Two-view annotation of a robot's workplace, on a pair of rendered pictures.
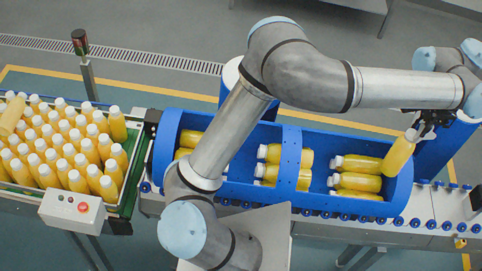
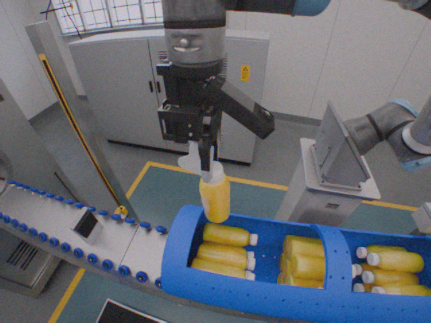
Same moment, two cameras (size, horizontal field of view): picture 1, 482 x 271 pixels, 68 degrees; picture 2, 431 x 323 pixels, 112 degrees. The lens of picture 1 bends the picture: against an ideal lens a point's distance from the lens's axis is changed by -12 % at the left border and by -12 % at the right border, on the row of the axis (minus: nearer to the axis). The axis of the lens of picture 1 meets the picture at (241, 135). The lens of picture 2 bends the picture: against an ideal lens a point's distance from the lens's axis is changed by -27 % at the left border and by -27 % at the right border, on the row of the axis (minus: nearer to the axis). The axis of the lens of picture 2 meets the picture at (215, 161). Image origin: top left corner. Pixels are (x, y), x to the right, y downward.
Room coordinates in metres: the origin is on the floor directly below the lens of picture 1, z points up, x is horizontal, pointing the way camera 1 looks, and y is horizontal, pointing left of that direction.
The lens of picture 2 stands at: (1.00, -0.43, 1.69)
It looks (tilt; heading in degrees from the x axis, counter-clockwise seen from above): 44 degrees down; 194
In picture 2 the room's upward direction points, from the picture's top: straight up
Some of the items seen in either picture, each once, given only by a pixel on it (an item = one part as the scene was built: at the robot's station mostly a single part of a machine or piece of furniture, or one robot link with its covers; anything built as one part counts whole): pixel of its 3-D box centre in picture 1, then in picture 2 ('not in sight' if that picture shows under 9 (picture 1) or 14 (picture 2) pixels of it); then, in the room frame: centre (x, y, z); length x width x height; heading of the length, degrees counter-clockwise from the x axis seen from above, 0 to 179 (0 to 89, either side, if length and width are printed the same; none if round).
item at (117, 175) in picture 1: (114, 177); not in sight; (0.67, 0.43, 0.98); 0.07 x 0.07 x 0.17
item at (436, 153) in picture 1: (425, 151); not in sight; (1.40, -1.07, 0.59); 0.28 x 0.28 x 0.88
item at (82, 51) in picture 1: (81, 47); not in sight; (1.12, 0.71, 1.18); 0.06 x 0.06 x 0.05
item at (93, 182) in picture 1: (97, 183); not in sight; (0.64, 0.49, 0.98); 0.07 x 0.07 x 0.17
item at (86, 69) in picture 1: (104, 138); not in sight; (1.12, 0.71, 0.55); 0.04 x 0.04 x 1.10; 2
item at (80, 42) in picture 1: (79, 38); not in sight; (1.12, 0.71, 1.23); 0.06 x 0.06 x 0.04
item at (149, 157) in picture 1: (151, 160); not in sight; (0.78, 0.31, 0.99); 0.10 x 0.02 x 0.12; 2
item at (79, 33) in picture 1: (81, 48); not in sight; (1.12, 0.71, 1.18); 0.06 x 0.06 x 0.16
